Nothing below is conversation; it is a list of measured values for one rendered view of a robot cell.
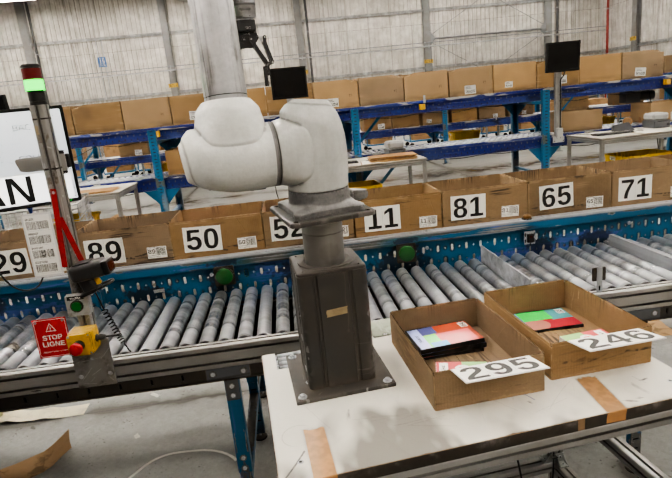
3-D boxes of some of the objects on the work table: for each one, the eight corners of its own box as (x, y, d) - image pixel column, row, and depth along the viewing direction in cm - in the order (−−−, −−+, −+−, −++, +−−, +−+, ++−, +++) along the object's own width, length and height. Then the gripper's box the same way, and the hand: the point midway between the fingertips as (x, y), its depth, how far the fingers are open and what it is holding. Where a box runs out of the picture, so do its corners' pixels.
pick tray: (550, 381, 130) (550, 344, 127) (483, 320, 167) (482, 291, 164) (652, 361, 134) (654, 326, 131) (565, 307, 171) (565, 278, 168)
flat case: (584, 328, 154) (584, 323, 154) (522, 337, 153) (522, 332, 152) (559, 310, 167) (559, 306, 167) (503, 319, 166) (503, 314, 165)
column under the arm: (396, 386, 134) (387, 264, 127) (297, 406, 130) (281, 281, 122) (370, 343, 159) (361, 239, 152) (286, 358, 155) (272, 253, 147)
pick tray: (434, 412, 122) (432, 373, 120) (390, 341, 159) (388, 311, 157) (546, 390, 126) (546, 353, 124) (478, 326, 163) (477, 297, 161)
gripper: (211, 20, 170) (221, 90, 177) (278, 16, 178) (286, 84, 184) (208, 22, 177) (218, 90, 183) (273, 19, 184) (280, 84, 191)
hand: (251, 81), depth 183 cm, fingers open, 10 cm apart
